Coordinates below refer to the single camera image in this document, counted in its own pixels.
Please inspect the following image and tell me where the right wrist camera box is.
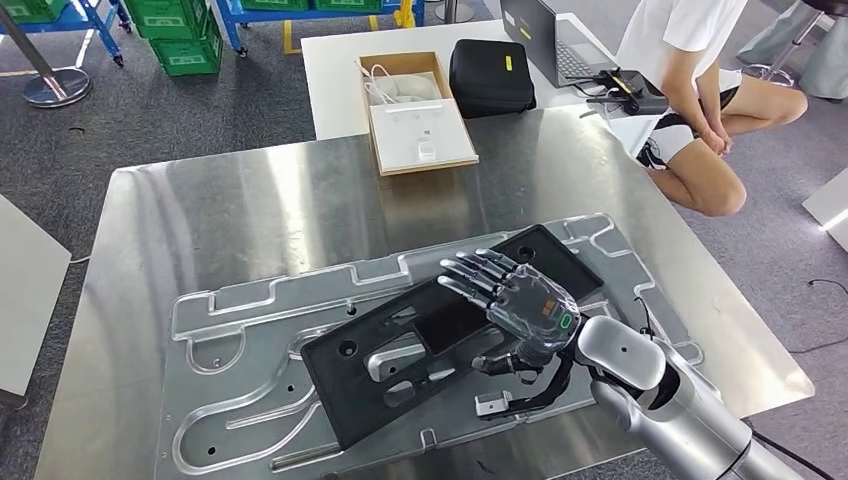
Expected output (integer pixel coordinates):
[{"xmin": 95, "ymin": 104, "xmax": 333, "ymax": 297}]
[{"xmin": 474, "ymin": 390, "xmax": 515, "ymax": 420}]

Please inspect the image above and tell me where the open cardboard box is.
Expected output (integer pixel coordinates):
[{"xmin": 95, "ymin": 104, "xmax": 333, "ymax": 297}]
[{"xmin": 357, "ymin": 50, "xmax": 480, "ymax": 178}]

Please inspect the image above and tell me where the black router device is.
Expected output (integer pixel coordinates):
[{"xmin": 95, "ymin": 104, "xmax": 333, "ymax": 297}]
[{"xmin": 586, "ymin": 68, "xmax": 670, "ymax": 117}]

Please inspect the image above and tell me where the stamped silver metal panel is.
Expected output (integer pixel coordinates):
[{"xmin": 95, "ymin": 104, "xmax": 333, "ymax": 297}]
[{"xmin": 153, "ymin": 211, "xmax": 705, "ymax": 480}]

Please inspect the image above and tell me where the black zip case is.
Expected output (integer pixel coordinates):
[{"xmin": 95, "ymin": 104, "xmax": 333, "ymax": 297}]
[{"xmin": 448, "ymin": 38, "xmax": 538, "ymax": 119}]

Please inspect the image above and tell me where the dark grey laptop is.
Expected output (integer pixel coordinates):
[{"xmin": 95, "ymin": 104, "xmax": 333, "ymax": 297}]
[{"xmin": 498, "ymin": 0, "xmax": 621, "ymax": 89}]

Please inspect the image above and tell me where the white side table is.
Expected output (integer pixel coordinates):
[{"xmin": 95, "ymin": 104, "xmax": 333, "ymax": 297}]
[{"xmin": 0, "ymin": 193, "xmax": 73, "ymax": 411}]

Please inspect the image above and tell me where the chrome stanchion base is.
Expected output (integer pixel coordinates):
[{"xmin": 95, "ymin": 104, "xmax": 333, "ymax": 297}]
[{"xmin": 433, "ymin": 0, "xmax": 477, "ymax": 24}]

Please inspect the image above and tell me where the black plastic plate frame part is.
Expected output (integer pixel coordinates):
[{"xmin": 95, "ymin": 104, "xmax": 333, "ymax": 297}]
[{"xmin": 299, "ymin": 223, "xmax": 605, "ymax": 452}]

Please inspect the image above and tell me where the black floor cable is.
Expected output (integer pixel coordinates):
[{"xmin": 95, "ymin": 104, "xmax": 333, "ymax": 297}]
[{"xmin": 788, "ymin": 278, "xmax": 848, "ymax": 356}]

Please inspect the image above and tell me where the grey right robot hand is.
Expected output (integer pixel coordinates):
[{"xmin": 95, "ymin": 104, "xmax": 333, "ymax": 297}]
[{"xmin": 437, "ymin": 248, "xmax": 584, "ymax": 386}]

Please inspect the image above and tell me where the chrome stool base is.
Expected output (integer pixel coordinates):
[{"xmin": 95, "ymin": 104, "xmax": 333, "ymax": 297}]
[{"xmin": 741, "ymin": 0, "xmax": 848, "ymax": 89}]

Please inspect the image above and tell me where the seated person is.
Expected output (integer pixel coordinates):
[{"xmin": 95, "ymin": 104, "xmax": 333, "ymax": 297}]
[{"xmin": 616, "ymin": 0, "xmax": 810, "ymax": 219}]

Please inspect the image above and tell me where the stainless steel workbench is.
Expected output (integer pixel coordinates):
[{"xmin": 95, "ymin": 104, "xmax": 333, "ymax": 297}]
[{"xmin": 33, "ymin": 104, "xmax": 816, "ymax": 480}]

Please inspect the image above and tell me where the white plinth with light strip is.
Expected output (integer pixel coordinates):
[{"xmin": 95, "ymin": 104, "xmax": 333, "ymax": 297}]
[{"xmin": 801, "ymin": 165, "xmax": 848, "ymax": 253}]

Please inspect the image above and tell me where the chrome stanchion post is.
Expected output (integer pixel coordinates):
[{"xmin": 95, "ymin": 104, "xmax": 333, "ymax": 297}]
[{"xmin": 0, "ymin": 3, "xmax": 93, "ymax": 109}]

